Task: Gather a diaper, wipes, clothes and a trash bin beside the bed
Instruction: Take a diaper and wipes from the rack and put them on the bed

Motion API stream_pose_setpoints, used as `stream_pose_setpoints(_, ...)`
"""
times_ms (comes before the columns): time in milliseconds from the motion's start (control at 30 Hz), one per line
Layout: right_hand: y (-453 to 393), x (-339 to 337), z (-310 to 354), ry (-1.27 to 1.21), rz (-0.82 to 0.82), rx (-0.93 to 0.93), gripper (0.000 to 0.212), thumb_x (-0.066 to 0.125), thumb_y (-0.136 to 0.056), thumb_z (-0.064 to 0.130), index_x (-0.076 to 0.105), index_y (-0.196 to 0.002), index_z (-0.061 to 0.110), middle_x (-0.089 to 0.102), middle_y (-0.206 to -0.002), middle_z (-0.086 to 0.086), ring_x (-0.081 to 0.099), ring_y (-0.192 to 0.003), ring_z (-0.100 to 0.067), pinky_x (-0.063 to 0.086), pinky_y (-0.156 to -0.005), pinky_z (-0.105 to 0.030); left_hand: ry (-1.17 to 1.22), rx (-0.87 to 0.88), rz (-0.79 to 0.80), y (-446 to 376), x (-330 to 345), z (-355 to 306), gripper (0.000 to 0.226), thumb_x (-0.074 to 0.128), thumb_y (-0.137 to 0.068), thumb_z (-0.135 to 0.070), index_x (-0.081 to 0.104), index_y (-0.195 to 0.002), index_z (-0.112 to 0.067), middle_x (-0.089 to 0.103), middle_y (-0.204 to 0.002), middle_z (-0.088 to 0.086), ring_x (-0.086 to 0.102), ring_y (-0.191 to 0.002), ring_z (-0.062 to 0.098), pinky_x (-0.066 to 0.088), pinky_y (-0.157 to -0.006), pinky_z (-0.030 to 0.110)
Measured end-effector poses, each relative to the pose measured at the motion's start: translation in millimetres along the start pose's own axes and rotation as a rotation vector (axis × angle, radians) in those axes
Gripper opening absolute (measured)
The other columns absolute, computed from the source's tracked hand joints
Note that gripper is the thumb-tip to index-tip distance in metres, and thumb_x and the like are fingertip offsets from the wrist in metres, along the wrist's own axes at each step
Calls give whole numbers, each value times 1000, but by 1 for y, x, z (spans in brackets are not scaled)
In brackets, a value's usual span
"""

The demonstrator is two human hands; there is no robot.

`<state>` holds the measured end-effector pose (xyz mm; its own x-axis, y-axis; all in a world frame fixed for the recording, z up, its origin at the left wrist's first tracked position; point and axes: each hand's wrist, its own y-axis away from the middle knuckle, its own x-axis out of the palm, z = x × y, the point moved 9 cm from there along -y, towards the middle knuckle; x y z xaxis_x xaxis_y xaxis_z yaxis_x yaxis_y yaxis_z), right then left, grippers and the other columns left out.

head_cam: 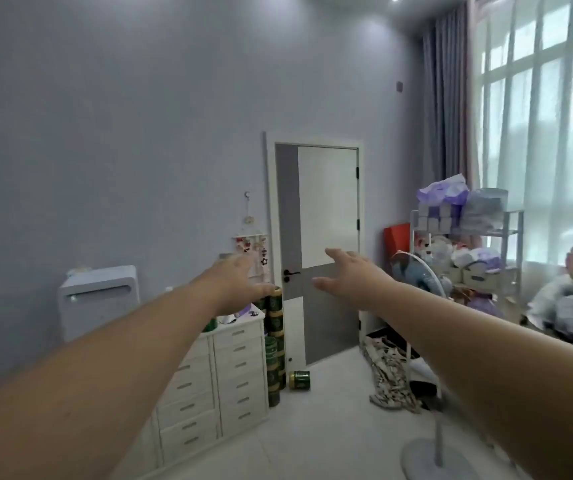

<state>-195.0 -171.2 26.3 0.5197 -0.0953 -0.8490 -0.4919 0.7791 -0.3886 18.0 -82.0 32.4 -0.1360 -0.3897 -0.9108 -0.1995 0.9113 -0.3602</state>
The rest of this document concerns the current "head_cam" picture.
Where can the person's right hand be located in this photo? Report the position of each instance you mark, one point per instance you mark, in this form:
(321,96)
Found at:
(361,282)

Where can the person's left hand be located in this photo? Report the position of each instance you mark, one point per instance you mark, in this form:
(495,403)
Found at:
(236,287)

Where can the purple diaper bag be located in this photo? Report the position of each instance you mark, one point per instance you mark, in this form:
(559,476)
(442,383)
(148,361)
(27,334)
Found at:
(444,192)

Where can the pale grey diaper bag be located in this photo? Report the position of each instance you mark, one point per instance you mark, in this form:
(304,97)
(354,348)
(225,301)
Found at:
(484,209)

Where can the person's right forearm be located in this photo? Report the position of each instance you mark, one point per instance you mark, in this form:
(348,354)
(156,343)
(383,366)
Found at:
(491,364)

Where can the person's left forearm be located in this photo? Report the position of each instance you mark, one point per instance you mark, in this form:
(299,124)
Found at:
(91,384)

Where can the pile of grey clothes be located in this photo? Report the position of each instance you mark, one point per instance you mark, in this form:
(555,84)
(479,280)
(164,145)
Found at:
(566,309)

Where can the purple tissue pack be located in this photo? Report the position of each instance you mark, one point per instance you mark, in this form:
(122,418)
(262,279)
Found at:
(246,311)

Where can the green tin can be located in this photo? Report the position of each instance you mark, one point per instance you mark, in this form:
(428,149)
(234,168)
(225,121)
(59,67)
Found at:
(210,325)
(299,380)

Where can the red board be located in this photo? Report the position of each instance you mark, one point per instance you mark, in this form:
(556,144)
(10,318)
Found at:
(396,242)

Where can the stack of green cans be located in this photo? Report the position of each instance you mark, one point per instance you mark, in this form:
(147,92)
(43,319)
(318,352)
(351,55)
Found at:
(274,344)

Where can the grey and white door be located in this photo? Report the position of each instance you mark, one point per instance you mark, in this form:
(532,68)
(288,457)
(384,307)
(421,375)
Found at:
(326,204)

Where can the cream chest of drawers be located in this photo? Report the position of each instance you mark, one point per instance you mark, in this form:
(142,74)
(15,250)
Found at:
(239,374)

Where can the beige patterned fabric bag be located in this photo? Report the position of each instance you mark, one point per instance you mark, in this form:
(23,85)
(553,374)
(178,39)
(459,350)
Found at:
(391,374)

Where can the stack of tissue packs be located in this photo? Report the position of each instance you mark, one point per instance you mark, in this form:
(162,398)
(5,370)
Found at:
(436,218)

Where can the white storage basket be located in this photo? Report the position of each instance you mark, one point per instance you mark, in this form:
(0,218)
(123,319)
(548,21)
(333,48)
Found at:
(484,279)

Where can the white box appliance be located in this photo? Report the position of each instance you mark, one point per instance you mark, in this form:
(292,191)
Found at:
(96,304)

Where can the white metal shelf rack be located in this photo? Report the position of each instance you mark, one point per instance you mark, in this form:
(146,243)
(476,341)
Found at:
(505,234)

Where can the white standing fan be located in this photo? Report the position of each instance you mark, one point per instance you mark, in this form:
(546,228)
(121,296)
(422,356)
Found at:
(436,462)

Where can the grey blue curtain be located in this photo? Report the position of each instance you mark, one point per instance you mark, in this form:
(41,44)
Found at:
(446,94)

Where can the pink curtain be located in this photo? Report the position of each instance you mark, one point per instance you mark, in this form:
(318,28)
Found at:
(473,94)

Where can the sheer white curtain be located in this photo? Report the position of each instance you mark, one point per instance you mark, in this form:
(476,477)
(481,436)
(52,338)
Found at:
(541,144)

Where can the wall hanging ornament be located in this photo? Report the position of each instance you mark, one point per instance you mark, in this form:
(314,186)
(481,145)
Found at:
(249,243)

